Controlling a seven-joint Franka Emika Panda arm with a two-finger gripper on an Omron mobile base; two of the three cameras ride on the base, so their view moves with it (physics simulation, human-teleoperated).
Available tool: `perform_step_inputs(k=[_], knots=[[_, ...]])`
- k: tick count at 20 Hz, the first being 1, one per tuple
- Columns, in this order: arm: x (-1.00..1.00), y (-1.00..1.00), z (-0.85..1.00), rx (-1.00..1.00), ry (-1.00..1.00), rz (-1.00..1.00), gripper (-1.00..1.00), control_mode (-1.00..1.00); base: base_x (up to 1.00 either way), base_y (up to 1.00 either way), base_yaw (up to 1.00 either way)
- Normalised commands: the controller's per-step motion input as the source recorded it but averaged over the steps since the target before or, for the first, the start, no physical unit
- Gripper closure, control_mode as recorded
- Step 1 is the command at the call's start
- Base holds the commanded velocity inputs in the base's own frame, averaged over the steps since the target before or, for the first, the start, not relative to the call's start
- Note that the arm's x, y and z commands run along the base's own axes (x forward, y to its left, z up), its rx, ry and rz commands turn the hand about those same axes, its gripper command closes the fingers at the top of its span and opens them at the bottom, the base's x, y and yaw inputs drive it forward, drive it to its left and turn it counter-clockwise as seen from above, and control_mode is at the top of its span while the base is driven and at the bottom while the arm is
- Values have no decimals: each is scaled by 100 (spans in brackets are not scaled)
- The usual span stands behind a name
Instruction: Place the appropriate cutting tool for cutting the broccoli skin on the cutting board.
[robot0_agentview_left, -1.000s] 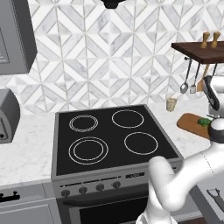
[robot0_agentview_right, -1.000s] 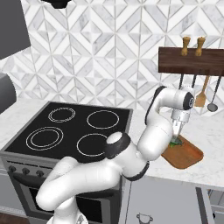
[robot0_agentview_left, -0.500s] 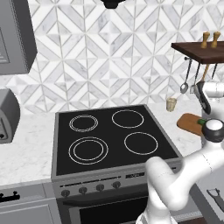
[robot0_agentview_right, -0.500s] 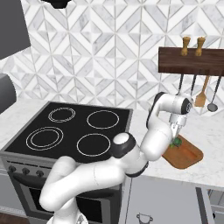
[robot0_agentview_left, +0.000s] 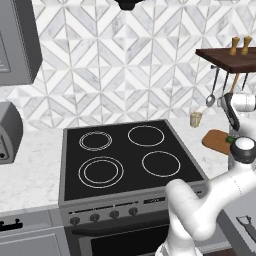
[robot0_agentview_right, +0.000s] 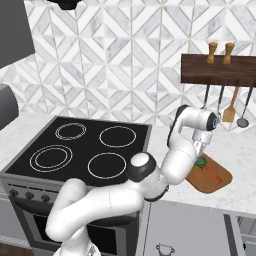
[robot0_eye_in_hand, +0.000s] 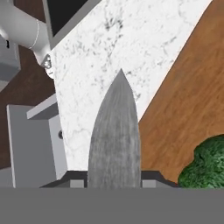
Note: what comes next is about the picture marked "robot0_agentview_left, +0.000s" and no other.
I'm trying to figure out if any black range hood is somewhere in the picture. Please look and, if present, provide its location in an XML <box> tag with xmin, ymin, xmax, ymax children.
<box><xmin>113</xmin><ymin>0</ymin><xmax>145</xmax><ymax>11</ymax></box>

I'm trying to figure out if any hanging wooden handle utensil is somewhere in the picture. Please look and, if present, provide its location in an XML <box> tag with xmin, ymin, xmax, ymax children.
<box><xmin>229</xmin><ymin>72</ymin><xmax>241</xmax><ymax>95</ymax></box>

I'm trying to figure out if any dark grey peeler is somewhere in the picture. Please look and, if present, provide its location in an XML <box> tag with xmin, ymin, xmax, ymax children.
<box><xmin>235</xmin><ymin>214</ymin><xmax>256</xmax><ymax>245</ymax></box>

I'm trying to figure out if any brown wooden cutting board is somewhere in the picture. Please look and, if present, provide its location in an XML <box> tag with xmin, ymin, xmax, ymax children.
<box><xmin>201</xmin><ymin>128</ymin><xmax>235</xmax><ymax>156</ymax></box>

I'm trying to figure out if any black drawer handle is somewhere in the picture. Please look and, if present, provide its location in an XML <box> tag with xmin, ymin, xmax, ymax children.
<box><xmin>0</xmin><ymin>217</ymin><xmax>24</xmax><ymax>233</ymax></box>

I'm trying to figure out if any black glass oven door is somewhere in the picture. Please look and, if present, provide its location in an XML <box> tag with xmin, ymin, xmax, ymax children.
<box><xmin>71</xmin><ymin>221</ymin><xmax>174</xmax><ymax>256</ymax></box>

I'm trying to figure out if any grey drawer front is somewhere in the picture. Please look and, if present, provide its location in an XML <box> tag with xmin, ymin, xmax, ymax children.
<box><xmin>0</xmin><ymin>209</ymin><xmax>55</xmax><ymax>238</ymax></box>

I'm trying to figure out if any wooden salt shaker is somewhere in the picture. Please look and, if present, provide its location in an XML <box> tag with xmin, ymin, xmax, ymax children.
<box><xmin>228</xmin><ymin>36</ymin><xmax>241</xmax><ymax>57</ymax></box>

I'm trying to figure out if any green broccoli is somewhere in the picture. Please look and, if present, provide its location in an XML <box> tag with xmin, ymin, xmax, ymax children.
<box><xmin>225</xmin><ymin>134</ymin><xmax>238</xmax><ymax>145</ymax></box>

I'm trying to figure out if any black hob stove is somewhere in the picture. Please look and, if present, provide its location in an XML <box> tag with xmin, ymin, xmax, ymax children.
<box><xmin>57</xmin><ymin>118</ymin><xmax>210</xmax><ymax>256</ymax></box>

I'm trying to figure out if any grey cupboard door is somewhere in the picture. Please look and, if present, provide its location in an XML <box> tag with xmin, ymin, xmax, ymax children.
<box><xmin>0</xmin><ymin>227</ymin><xmax>72</xmax><ymax>256</ymax></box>

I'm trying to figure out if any beige cup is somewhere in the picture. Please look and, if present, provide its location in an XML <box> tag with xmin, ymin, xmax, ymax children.
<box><xmin>189</xmin><ymin>111</ymin><xmax>204</xmax><ymax>129</ymax></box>

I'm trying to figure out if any grey toaster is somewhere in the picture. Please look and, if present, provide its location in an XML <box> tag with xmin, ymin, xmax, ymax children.
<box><xmin>0</xmin><ymin>101</ymin><xmax>25</xmax><ymax>165</ymax></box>

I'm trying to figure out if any dark wooden shelf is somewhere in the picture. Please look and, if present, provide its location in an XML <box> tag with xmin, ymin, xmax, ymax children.
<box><xmin>195</xmin><ymin>46</ymin><xmax>256</xmax><ymax>74</ymax></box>

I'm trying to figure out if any hanging dark metal utensil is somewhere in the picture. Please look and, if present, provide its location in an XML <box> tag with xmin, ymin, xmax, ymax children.
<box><xmin>240</xmin><ymin>72</ymin><xmax>250</xmax><ymax>92</ymax></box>
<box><xmin>221</xmin><ymin>71</ymin><xmax>230</xmax><ymax>96</ymax></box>

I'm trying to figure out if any hanging metal spoon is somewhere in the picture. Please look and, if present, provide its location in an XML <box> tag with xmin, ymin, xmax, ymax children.
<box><xmin>205</xmin><ymin>66</ymin><xmax>220</xmax><ymax>109</ymax></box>

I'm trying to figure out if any wooden pepper shaker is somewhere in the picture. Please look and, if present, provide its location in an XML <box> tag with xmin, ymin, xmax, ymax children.
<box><xmin>240</xmin><ymin>35</ymin><xmax>254</xmax><ymax>57</ymax></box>

